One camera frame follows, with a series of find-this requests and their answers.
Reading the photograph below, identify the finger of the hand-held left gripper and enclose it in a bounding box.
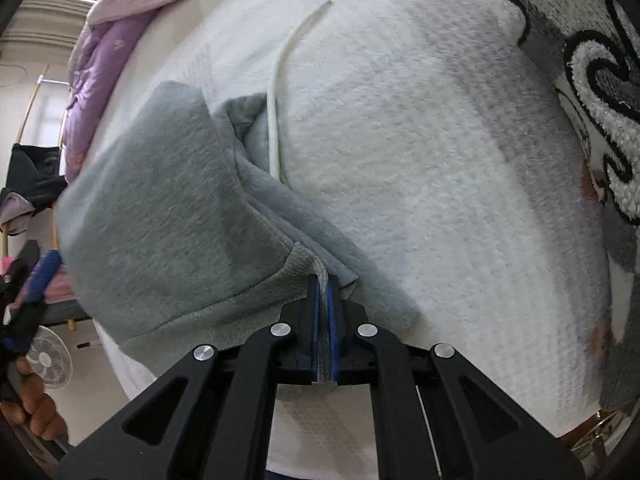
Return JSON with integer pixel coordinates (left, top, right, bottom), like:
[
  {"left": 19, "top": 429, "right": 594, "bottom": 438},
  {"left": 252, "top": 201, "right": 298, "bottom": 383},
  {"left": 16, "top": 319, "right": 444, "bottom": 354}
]
[{"left": 6, "top": 240, "right": 65, "bottom": 308}]

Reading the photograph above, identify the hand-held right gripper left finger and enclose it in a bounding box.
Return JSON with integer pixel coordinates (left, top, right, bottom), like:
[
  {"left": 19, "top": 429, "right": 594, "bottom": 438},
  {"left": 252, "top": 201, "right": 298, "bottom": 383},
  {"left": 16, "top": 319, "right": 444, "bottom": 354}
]
[{"left": 52, "top": 274, "right": 321, "bottom": 480}]

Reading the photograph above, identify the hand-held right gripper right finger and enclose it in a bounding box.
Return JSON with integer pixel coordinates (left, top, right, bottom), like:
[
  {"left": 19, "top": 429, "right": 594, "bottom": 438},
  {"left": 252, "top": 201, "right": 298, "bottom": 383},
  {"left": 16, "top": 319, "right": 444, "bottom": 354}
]
[{"left": 330, "top": 280, "right": 586, "bottom": 480}]

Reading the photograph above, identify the grey zip hoodie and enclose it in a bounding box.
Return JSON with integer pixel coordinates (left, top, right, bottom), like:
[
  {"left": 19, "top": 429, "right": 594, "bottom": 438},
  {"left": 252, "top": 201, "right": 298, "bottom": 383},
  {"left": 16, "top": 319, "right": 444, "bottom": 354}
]
[{"left": 56, "top": 0, "right": 423, "bottom": 396}]

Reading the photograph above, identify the wooden bar clothes rack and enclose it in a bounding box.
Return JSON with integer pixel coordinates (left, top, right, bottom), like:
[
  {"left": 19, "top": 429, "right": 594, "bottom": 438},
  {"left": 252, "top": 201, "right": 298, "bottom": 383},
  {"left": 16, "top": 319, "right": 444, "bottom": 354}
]
[{"left": 0, "top": 62, "right": 71, "bottom": 333}]

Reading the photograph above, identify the person's left hand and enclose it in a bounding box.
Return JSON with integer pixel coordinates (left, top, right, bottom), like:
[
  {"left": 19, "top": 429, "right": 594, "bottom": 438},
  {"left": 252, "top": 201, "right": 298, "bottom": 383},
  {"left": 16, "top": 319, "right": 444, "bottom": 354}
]
[{"left": 0, "top": 357, "right": 68, "bottom": 442}]

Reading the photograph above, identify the pink grey striped towel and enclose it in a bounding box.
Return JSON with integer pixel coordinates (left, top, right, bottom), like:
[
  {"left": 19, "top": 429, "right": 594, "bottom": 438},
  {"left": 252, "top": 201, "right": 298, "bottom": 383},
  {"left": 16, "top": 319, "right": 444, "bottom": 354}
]
[{"left": 42, "top": 265, "right": 93, "bottom": 323}]

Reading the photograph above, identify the white stand fan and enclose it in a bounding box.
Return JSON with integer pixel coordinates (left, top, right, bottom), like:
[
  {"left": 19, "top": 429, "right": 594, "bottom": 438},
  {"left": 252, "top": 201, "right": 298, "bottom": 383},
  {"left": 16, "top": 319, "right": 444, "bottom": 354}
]
[{"left": 25, "top": 325, "right": 75, "bottom": 391}]

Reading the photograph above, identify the grey lilac garment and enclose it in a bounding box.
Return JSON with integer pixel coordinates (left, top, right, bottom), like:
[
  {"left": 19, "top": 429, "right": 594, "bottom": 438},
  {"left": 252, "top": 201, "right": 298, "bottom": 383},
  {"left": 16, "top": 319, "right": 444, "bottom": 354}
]
[{"left": 0, "top": 195, "right": 38, "bottom": 236}]

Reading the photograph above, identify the dark jacket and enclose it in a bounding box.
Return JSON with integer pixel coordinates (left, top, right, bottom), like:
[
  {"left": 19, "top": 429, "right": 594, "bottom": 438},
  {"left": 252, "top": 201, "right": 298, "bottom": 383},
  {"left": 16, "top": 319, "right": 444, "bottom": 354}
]
[{"left": 0, "top": 142, "right": 68, "bottom": 211}]

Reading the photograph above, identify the pale floral bed sheet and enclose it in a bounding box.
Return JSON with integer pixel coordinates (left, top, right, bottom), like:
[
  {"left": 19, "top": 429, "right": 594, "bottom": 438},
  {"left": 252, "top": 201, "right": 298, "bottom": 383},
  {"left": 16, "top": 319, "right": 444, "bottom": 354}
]
[{"left": 57, "top": 0, "right": 616, "bottom": 476}]

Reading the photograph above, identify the purple floral duvet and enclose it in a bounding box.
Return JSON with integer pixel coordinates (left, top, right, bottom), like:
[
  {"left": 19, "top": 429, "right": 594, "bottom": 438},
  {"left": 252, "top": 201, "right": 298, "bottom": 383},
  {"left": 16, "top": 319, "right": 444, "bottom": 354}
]
[{"left": 62, "top": 0, "right": 236, "bottom": 183}]

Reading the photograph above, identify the grey white patterned blanket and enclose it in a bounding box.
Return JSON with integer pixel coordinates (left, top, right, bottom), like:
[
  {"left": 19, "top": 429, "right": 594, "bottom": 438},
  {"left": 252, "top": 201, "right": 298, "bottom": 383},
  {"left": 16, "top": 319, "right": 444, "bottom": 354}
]
[{"left": 475, "top": 0, "right": 640, "bottom": 411}]

